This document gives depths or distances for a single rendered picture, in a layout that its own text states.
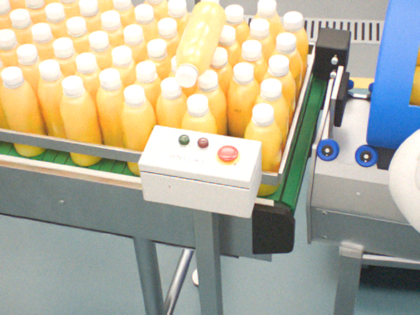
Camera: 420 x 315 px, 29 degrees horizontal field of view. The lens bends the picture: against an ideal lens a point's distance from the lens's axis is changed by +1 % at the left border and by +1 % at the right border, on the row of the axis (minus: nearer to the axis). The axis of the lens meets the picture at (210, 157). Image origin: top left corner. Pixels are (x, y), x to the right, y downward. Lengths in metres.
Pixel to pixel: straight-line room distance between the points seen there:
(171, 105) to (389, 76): 0.41
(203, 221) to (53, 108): 0.39
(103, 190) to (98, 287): 0.96
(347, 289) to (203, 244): 0.50
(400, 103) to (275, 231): 0.37
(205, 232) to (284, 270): 1.08
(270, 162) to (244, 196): 0.16
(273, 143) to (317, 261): 1.17
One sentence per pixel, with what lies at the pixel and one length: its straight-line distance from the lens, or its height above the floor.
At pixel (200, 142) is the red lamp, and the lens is 1.41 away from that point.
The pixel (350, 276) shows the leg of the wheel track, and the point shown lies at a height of 0.55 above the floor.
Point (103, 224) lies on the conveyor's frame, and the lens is 1.77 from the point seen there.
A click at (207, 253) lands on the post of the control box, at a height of 0.83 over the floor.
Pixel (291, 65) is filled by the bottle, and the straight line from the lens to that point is 1.65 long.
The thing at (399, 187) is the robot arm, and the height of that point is 1.25.
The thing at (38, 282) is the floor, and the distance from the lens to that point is 2.67.
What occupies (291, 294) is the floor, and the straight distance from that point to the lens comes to 2.55.
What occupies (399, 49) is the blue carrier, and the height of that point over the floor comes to 1.21.
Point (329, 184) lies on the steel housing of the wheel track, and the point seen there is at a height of 0.89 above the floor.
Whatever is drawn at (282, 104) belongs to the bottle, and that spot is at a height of 1.06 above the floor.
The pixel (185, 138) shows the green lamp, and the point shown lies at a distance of 1.42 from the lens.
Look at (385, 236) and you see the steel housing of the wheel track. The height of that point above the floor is 0.73.
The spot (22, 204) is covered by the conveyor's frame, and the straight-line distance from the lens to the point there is 1.82.
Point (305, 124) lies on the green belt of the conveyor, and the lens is 1.75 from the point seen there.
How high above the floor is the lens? 2.10
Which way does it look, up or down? 46 degrees down
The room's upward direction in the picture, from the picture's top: 4 degrees counter-clockwise
